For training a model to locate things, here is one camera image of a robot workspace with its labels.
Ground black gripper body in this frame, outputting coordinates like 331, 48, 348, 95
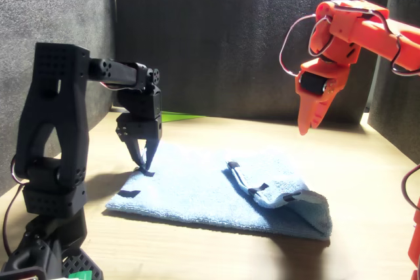
115, 115, 163, 143

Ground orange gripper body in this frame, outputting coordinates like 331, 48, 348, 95
294, 58, 352, 101

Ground light blue towel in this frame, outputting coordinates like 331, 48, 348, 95
105, 142, 333, 241

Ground grey foam panel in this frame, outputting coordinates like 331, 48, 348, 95
0, 0, 116, 195
366, 0, 420, 167
111, 0, 394, 126

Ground green table clamp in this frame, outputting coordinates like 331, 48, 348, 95
67, 270, 93, 280

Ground lime green plastic bracket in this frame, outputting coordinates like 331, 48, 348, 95
160, 111, 207, 123

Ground red white wrist servo wire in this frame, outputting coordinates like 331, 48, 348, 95
98, 81, 133, 91
279, 13, 333, 78

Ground red white base servo wire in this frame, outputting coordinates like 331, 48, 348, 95
402, 163, 420, 210
2, 155, 30, 255

